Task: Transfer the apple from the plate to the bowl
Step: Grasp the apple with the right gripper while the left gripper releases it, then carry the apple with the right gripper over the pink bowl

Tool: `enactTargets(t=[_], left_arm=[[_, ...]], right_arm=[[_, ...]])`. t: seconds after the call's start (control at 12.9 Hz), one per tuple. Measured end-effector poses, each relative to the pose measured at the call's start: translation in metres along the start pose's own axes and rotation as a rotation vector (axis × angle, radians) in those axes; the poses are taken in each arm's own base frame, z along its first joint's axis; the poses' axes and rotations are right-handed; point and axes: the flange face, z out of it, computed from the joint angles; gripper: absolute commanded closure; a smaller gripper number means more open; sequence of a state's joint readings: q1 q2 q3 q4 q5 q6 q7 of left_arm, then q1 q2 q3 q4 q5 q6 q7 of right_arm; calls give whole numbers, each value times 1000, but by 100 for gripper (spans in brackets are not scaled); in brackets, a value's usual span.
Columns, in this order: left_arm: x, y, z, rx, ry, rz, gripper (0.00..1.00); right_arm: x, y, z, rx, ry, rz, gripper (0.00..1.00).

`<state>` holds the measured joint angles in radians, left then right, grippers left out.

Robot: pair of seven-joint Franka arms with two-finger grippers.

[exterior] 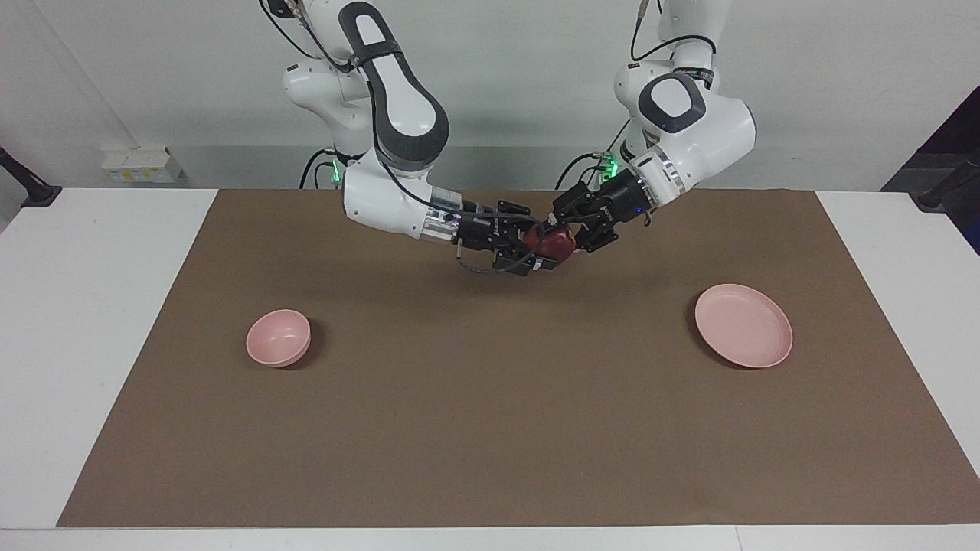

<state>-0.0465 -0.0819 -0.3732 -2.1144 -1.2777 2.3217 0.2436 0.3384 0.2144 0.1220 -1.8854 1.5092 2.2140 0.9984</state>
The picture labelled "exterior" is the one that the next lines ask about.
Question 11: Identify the black base cable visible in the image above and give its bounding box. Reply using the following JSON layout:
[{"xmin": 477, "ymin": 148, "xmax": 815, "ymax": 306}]
[
  {"xmin": 555, "ymin": 152, "xmax": 613, "ymax": 191},
  {"xmin": 299, "ymin": 149, "xmax": 338, "ymax": 190}
]

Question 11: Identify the white socket box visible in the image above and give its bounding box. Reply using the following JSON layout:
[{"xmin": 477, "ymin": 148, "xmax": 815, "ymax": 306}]
[{"xmin": 102, "ymin": 148, "xmax": 185, "ymax": 184}]

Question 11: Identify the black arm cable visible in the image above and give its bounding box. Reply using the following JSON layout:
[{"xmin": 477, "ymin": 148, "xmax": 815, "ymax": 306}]
[
  {"xmin": 631, "ymin": 0, "xmax": 717, "ymax": 62},
  {"xmin": 260, "ymin": 0, "xmax": 537, "ymax": 276}
]

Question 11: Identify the brown table mat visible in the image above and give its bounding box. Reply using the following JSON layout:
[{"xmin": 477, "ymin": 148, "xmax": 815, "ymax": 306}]
[{"xmin": 57, "ymin": 189, "xmax": 980, "ymax": 529}]

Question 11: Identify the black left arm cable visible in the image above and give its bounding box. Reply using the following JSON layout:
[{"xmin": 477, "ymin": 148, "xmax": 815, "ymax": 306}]
[{"xmin": 631, "ymin": 0, "xmax": 717, "ymax": 62}]

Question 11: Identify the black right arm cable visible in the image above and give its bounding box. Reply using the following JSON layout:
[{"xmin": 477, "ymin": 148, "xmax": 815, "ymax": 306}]
[{"xmin": 260, "ymin": 0, "xmax": 537, "ymax": 276}]

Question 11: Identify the black clamp stand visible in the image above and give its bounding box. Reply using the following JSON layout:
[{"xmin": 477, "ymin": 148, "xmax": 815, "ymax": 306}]
[
  {"xmin": 915, "ymin": 149, "xmax": 980, "ymax": 211},
  {"xmin": 0, "ymin": 147, "xmax": 62, "ymax": 207}
]

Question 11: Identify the pink plate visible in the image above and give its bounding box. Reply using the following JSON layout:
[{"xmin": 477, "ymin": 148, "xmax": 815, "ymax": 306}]
[{"xmin": 694, "ymin": 284, "xmax": 794, "ymax": 369}]

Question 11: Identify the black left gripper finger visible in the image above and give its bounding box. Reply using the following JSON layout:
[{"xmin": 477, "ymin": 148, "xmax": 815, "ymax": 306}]
[
  {"xmin": 578, "ymin": 218, "xmax": 619, "ymax": 253},
  {"xmin": 553, "ymin": 182, "xmax": 606, "ymax": 227}
]

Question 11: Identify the red apple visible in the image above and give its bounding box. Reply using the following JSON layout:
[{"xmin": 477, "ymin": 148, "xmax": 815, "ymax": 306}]
[{"xmin": 524, "ymin": 224, "xmax": 576, "ymax": 263}]

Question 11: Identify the dark furniture panel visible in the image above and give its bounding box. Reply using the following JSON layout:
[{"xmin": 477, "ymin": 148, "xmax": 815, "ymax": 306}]
[{"xmin": 880, "ymin": 84, "xmax": 980, "ymax": 253}]

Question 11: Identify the pink bowl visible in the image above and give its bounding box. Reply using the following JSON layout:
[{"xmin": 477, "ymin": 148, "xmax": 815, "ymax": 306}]
[{"xmin": 246, "ymin": 309, "xmax": 312, "ymax": 368}]

